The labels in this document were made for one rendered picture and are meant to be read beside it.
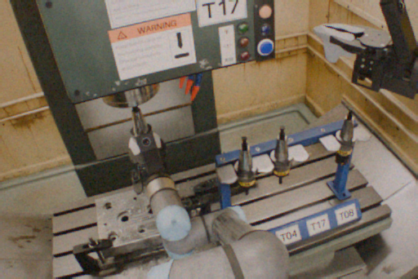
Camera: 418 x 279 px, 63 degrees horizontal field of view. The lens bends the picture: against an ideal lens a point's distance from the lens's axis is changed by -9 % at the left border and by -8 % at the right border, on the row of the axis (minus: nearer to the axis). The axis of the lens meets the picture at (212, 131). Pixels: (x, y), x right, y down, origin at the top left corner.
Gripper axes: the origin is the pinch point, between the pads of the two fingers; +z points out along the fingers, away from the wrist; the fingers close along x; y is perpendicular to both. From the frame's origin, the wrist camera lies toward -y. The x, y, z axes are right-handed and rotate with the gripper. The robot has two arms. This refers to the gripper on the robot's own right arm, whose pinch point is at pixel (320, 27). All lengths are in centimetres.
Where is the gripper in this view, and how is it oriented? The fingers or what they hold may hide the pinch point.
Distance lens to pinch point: 70.9
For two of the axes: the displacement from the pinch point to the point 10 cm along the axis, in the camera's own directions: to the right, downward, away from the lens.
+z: -7.3, -3.7, 5.7
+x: 6.8, -5.1, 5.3
